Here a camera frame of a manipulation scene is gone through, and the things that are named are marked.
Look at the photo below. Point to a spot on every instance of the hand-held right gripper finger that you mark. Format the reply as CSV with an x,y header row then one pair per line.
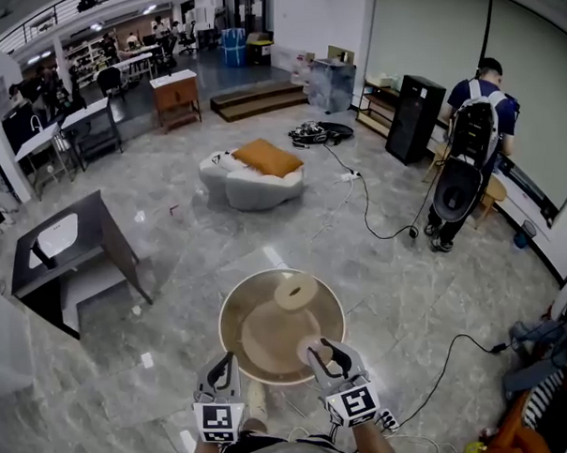
x,y
319,366
338,357

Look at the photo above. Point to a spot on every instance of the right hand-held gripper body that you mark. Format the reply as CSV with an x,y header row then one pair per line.
x,y
354,403

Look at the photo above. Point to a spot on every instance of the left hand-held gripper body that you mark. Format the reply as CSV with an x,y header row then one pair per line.
x,y
220,418

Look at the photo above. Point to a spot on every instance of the round brown container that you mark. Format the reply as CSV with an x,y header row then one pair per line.
x,y
269,334

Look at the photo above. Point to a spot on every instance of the person's right forearm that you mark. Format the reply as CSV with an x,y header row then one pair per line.
x,y
373,444

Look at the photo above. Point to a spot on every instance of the person's beige shoe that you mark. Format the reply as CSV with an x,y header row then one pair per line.
x,y
257,400

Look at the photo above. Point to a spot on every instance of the white power strip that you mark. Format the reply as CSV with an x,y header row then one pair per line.
x,y
388,422
350,175

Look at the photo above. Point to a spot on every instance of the black sink cabinet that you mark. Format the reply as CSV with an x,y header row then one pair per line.
x,y
101,238

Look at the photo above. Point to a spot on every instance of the grey rounded sofa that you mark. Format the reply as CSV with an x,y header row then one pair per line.
x,y
254,191

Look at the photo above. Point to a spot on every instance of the pile of clothes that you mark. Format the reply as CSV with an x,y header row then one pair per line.
x,y
553,387

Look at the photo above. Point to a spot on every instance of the white marble counter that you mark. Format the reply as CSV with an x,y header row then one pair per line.
x,y
16,340

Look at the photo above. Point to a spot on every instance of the black oval shell case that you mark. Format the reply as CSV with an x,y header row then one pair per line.
x,y
457,190

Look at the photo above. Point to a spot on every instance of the black faucet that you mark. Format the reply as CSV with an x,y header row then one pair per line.
x,y
42,257

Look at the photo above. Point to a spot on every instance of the white sink basin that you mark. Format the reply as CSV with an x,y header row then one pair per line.
x,y
59,235

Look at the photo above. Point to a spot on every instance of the orange cushion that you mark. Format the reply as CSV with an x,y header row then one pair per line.
x,y
267,157

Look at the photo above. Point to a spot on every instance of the blue cup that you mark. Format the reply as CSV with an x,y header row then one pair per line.
x,y
521,241

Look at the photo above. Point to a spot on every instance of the round wooden stool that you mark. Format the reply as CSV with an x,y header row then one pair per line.
x,y
493,193

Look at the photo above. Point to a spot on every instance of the tall black cabinet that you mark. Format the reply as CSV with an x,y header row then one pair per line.
x,y
415,121

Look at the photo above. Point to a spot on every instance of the low wooden shelf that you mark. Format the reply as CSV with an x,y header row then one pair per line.
x,y
374,106

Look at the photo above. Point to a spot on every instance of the wooden step platform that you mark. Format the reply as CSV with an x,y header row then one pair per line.
x,y
259,102

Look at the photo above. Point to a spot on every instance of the plastic-wrapped grey cabinet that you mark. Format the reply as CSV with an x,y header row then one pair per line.
x,y
332,85

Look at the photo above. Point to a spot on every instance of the wooden cabinet with white top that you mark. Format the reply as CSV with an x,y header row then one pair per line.
x,y
175,96

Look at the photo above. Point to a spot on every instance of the white table with black legs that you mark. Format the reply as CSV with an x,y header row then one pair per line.
x,y
38,142
88,114

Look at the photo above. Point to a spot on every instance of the black office chair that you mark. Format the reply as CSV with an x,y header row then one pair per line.
x,y
109,80

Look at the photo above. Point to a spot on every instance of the black and yellow box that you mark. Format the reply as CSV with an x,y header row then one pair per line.
x,y
258,48

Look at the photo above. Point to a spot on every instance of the stack of blue water bottles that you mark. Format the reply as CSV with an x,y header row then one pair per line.
x,y
233,47

